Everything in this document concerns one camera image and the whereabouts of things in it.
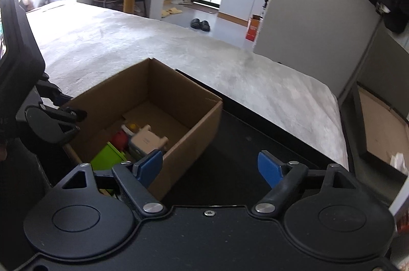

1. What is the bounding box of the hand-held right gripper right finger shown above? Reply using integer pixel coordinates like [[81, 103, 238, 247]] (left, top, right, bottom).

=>
[[252, 150, 360, 216]]

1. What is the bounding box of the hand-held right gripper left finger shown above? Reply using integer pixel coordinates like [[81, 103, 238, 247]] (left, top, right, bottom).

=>
[[56, 149, 168, 216]]

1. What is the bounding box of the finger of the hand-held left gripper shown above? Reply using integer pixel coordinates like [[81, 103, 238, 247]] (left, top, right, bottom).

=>
[[37, 74, 87, 135]]

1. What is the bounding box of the black shallow tray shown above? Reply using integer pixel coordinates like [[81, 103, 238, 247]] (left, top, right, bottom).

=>
[[150, 68, 349, 206]]

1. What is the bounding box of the red crab toy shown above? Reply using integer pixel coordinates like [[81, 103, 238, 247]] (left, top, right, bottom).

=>
[[111, 130, 129, 151]]

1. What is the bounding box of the green hexagonal box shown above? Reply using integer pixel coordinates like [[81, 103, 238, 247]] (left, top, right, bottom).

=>
[[90, 143, 128, 167]]

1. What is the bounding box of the brown cardboard box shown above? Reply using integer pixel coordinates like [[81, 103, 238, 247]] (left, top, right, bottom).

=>
[[62, 57, 223, 201]]

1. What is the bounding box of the black-framed brown board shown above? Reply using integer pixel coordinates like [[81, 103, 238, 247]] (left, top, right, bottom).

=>
[[351, 82, 409, 176]]

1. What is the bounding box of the orange carton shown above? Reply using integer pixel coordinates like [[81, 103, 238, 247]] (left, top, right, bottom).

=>
[[245, 14, 263, 42]]

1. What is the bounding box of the pair of yellow slippers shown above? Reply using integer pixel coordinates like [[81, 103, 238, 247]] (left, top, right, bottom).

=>
[[161, 6, 183, 18]]

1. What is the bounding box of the dark grey chair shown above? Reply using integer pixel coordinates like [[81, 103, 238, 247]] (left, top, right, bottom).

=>
[[339, 18, 409, 176]]

